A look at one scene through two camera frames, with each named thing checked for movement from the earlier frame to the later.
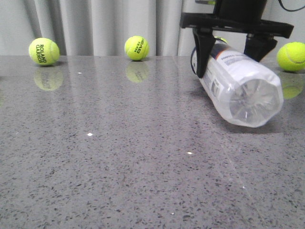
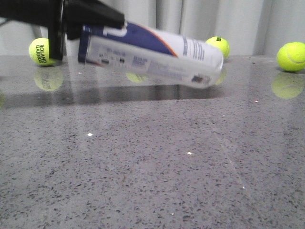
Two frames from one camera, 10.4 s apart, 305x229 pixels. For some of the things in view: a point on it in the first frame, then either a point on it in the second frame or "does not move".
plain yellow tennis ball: (290, 56) does not move
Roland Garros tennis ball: (44, 51) does not move
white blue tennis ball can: (241, 88) -> (171, 57)
